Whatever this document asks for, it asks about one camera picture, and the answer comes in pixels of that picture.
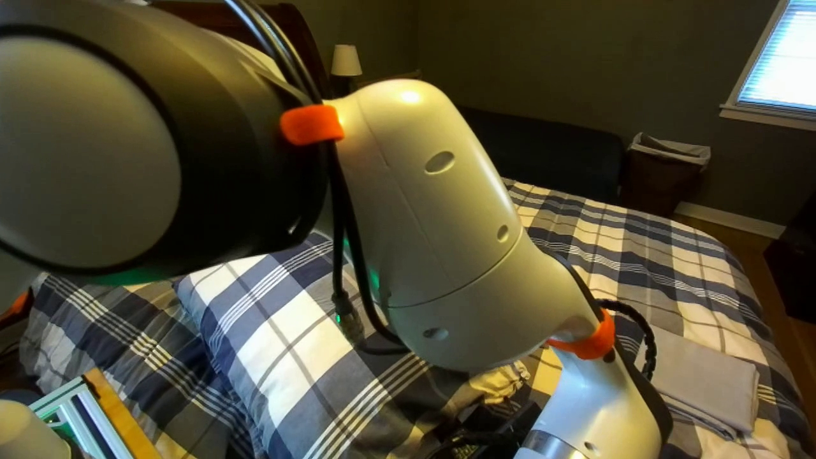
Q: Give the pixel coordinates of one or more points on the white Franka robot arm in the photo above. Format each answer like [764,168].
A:
[443,229]

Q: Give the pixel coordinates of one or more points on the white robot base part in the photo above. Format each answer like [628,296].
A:
[27,435]

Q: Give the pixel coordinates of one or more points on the large blue plaid pillow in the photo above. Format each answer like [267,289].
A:
[272,339]

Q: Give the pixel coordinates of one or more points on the white shade table lamp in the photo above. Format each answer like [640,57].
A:
[345,61]

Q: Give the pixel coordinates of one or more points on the yellow blue plaid comforter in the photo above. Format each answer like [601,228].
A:
[663,256]

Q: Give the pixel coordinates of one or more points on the dark nightstand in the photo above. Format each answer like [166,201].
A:
[666,173]

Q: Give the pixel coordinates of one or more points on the folded grey cloth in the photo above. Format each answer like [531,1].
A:
[705,377]

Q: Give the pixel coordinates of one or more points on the wooden strip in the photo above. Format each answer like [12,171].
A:
[118,410]

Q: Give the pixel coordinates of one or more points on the black dresser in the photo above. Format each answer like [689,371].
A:
[793,264]

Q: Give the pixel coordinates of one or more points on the bright window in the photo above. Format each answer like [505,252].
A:
[787,59]

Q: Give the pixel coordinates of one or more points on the green metal frame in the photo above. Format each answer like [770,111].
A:
[72,416]

